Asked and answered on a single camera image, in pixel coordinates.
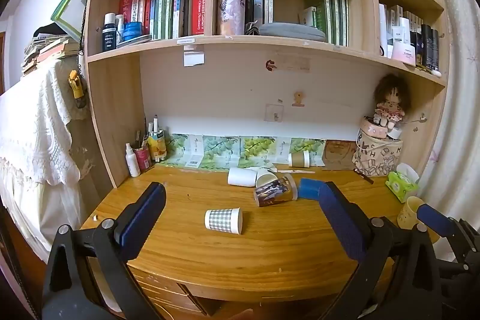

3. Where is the blue jar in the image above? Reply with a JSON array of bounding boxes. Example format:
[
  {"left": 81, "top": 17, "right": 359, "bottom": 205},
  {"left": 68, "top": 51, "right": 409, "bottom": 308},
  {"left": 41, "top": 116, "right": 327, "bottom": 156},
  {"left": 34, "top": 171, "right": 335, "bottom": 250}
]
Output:
[{"left": 122, "top": 22, "right": 144, "bottom": 42}]

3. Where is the pale floral curtain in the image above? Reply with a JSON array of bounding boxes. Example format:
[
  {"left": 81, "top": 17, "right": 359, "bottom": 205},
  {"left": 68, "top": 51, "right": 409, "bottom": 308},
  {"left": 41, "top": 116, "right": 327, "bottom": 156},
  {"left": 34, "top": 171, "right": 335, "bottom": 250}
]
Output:
[{"left": 416, "top": 0, "right": 480, "bottom": 223}]

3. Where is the floral white tube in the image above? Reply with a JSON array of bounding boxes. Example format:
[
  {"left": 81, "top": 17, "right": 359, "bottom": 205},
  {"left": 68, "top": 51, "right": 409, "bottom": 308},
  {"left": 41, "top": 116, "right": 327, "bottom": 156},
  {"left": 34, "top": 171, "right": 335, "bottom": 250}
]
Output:
[{"left": 218, "top": 0, "right": 247, "bottom": 36}]

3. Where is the brown sleeve paper cup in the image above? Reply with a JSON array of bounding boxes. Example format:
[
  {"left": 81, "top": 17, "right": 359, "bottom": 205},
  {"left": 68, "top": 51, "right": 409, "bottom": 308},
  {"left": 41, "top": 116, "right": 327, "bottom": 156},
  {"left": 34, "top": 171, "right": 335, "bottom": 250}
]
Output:
[{"left": 287, "top": 150, "right": 311, "bottom": 168}]

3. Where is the brown drawing sheet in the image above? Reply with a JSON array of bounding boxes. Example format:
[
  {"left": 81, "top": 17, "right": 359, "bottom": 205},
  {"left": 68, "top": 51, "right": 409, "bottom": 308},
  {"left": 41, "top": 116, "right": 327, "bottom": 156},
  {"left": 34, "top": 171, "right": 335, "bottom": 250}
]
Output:
[{"left": 323, "top": 139, "right": 358, "bottom": 171}]

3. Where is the plain white paper cup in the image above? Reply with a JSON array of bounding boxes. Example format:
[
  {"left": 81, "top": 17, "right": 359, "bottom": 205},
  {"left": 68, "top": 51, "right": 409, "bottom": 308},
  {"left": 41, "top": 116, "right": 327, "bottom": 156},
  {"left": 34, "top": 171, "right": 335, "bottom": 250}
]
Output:
[{"left": 227, "top": 167, "right": 260, "bottom": 188}]

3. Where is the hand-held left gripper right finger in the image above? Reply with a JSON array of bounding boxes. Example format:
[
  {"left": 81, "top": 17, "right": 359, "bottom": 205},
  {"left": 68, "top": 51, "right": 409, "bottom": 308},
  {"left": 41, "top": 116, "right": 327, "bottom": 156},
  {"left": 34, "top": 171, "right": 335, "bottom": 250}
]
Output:
[{"left": 319, "top": 182, "right": 445, "bottom": 320}]

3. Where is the wooden bookshelf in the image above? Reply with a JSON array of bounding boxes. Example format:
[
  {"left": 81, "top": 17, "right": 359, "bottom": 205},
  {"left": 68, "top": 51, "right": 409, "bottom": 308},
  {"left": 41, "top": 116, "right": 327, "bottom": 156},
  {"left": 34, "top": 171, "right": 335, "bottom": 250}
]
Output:
[{"left": 83, "top": 0, "right": 452, "bottom": 190}]

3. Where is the dark blue bottle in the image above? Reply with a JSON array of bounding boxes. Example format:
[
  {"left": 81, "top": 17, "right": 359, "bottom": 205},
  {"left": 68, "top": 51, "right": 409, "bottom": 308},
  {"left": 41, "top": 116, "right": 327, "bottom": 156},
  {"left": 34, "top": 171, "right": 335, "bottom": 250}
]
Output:
[{"left": 101, "top": 13, "right": 118, "bottom": 52}]

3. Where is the green framed board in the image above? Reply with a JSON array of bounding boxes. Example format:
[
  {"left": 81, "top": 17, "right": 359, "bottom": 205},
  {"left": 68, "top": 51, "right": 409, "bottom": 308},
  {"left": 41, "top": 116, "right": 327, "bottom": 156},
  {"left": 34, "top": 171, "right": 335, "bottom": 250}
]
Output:
[{"left": 50, "top": 0, "right": 97, "bottom": 43}]

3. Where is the row of cosmetic boxes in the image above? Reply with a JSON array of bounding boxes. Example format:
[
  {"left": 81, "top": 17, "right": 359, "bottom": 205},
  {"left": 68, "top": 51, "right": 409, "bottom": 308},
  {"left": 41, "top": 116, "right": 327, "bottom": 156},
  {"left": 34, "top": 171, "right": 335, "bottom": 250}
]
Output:
[{"left": 378, "top": 3, "right": 442, "bottom": 72}]

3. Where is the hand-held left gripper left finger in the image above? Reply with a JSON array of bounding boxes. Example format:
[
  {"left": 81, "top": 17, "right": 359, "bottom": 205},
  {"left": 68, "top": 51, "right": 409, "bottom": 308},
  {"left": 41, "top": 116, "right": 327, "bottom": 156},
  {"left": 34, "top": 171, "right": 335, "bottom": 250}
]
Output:
[{"left": 42, "top": 182, "right": 167, "bottom": 320}]

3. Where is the small white green box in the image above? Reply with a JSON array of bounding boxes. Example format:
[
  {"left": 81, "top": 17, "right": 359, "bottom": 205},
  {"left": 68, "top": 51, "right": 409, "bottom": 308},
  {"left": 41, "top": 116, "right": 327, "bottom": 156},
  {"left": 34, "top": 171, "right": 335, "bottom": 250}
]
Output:
[{"left": 299, "top": 6, "right": 318, "bottom": 27}]

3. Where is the yellow mug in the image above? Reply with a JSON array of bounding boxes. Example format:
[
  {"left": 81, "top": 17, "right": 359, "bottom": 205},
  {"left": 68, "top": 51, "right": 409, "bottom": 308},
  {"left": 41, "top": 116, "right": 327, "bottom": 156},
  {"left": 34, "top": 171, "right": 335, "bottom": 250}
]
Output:
[{"left": 397, "top": 196, "right": 425, "bottom": 229}]

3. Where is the checked paper cup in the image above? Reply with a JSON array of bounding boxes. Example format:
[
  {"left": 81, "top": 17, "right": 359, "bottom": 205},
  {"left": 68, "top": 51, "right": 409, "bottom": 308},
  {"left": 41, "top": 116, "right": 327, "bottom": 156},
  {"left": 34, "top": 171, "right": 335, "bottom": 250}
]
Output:
[{"left": 204, "top": 208, "right": 244, "bottom": 235}]

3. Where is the row of green leaf papers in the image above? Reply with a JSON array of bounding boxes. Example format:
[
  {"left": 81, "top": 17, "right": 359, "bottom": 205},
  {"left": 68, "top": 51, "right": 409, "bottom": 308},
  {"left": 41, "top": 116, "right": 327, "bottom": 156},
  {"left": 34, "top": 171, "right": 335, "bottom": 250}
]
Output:
[{"left": 159, "top": 133, "right": 328, "bottom": 169}]

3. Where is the clear wall hook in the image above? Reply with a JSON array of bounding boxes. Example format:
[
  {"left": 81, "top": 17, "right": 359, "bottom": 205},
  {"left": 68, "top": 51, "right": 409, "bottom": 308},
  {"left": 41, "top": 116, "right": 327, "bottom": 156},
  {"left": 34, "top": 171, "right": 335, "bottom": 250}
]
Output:
[{"left": 265, "top": 103, "right": 283, "bottom": 123}]

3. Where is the wooden desk drawer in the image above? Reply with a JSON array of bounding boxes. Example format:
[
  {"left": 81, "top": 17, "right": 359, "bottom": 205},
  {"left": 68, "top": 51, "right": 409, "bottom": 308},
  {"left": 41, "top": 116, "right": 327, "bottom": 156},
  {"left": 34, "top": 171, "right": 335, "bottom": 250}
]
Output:
[{"left": 125, "top": 263, "right": 229, "bottom": 319}]

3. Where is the row of mixed books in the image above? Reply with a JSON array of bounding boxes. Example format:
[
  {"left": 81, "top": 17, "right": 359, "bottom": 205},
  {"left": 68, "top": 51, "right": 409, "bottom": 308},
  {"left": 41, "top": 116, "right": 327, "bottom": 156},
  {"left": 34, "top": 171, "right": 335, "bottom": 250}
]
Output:
[{"left": 119, "top": 0, "right": 190, "bottom": 40}]

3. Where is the grey fabric case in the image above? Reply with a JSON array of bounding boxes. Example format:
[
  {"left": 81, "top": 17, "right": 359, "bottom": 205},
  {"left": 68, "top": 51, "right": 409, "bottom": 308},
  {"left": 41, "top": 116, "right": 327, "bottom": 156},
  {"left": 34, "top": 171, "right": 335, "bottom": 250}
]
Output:
[{"left": 258, "top": 22, "right": 327, "bottom": 43}]

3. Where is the slim white bottle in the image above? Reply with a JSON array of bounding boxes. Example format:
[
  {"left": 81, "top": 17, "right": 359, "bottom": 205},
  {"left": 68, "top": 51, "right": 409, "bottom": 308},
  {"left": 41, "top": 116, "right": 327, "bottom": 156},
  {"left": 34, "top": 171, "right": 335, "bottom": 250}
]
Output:
[{"left": 115, "top": 14, "right": 125, "bottom": 45}]

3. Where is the green tissue pack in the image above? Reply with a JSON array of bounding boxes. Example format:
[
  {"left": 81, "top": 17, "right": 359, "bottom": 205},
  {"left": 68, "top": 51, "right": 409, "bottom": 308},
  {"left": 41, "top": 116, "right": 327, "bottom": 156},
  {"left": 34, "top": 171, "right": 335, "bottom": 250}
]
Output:
[{"left": 386, "top": 163, "right": 420, "bottom": 203}]

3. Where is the red pen holder can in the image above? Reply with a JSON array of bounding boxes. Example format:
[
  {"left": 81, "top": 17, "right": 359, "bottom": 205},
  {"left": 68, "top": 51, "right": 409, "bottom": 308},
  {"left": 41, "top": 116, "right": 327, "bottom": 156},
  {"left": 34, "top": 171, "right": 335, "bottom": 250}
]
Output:
[{"left": 134, "top": 145, "right": 152, "bottom": 173}]

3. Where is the yellow drink carton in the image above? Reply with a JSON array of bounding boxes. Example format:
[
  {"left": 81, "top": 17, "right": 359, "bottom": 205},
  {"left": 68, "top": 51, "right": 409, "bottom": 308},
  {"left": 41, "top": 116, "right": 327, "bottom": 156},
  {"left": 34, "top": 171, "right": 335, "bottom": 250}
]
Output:
[{"left": 146, "top": 130, "right": 168, "bottom": 162}]

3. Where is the letter print fabric basket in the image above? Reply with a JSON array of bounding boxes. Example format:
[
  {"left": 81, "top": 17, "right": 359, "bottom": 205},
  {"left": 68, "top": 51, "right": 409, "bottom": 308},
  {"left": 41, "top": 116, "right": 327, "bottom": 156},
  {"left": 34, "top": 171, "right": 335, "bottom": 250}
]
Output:
[{"left": 352, "top": 129, "right": 404, "bottom": 177}]

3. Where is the picture print paper cup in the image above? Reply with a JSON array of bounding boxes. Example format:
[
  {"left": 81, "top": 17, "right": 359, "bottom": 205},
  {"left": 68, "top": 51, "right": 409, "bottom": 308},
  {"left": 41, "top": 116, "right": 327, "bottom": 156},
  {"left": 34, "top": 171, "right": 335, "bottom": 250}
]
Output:
[{"left": 253, "top": 174, "right": 299, "bottom": 208}]

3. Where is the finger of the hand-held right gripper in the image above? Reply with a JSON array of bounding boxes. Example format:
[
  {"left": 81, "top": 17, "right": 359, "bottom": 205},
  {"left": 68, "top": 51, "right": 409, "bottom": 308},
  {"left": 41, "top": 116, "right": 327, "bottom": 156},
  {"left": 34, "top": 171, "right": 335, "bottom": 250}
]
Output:
[
  {"left": 417, "top": 203, "right": 480, "bottom": 264},
  {"left": 299, "top": 179, "right": 323, "bottom": 201}
]

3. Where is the stack of old books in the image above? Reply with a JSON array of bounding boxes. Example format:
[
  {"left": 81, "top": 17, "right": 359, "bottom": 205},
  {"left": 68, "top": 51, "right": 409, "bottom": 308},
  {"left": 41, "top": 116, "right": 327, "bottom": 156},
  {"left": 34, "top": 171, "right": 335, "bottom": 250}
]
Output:
[{"left": 22, "top": 35, "right": 80, "bottom": 76}]

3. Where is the row of green books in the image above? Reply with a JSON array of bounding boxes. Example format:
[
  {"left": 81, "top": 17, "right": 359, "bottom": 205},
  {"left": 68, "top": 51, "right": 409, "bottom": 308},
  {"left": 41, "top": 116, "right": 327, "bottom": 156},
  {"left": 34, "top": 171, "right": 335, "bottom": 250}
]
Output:
[{"left": 303, "top": 0, "right": 350, "bottom": 47}]

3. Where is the dark pen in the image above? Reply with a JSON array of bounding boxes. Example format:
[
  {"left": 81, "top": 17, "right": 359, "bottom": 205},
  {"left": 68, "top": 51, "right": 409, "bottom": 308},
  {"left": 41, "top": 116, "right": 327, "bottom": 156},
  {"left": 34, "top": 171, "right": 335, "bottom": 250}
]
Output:
[{"left": 353, "top": 169, "right": 375, "bottom": 184}]

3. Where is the round pink box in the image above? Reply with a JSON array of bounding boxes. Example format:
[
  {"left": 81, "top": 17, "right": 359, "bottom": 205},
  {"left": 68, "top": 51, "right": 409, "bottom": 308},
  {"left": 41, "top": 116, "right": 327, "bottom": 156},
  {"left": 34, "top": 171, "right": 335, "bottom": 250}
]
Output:
[{"left": 359, "top": 116, "right": 389, "bottom": 139}]

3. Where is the white lace cloth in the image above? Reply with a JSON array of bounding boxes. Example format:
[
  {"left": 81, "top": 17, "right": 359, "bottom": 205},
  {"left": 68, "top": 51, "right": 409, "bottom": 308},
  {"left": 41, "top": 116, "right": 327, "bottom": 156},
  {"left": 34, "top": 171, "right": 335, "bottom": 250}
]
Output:
[{"left": 0, "top": 59, "right": 82, "bottom": 187}]

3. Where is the white spray bottle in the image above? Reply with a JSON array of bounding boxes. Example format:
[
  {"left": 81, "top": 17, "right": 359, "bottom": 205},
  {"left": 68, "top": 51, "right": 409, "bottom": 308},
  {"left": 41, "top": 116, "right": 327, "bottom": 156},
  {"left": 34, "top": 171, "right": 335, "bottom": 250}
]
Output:
[{"left": 125, "top": 142, "right": 142, "bottom": 177}]

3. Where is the brown haired rag doll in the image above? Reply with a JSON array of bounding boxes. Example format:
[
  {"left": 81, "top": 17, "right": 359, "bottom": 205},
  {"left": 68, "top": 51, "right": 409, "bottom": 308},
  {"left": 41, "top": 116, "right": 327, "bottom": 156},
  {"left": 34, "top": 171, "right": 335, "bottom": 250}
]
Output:
[{"left": 373, "top": 74, "right": 412, "bottom": 130}]

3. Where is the thick red dictionary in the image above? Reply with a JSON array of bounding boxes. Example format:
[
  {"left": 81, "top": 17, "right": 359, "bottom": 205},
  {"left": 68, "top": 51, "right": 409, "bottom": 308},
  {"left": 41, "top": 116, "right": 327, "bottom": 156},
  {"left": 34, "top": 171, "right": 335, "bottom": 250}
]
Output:
[{"left": 188, "top": 0, "right": 208, "bottom": 37}]

